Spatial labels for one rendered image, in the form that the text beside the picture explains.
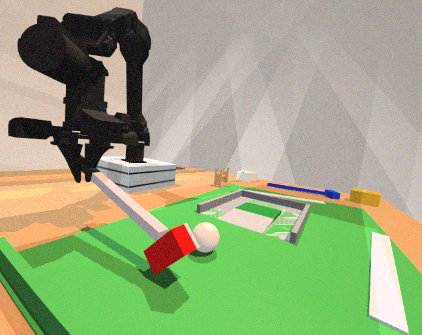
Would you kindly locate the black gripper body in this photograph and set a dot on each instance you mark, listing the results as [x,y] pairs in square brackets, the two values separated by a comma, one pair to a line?
[23,127]

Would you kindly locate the red putter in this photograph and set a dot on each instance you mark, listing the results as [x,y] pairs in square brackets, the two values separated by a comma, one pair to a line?
[169,246]

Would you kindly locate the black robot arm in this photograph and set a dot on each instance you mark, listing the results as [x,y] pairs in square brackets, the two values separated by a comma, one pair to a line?
[60,50]

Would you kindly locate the white golf ball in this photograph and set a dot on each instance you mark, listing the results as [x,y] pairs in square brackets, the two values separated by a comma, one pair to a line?
[207,237]

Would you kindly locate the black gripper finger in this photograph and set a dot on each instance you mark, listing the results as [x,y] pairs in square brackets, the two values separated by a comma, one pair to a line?
[71,152]
[93,153]

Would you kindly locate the blue putter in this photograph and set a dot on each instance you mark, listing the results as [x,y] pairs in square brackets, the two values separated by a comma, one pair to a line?
[329,193]

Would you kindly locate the yellow rectangular block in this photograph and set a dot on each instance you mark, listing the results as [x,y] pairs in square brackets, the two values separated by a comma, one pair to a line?
[365,197]

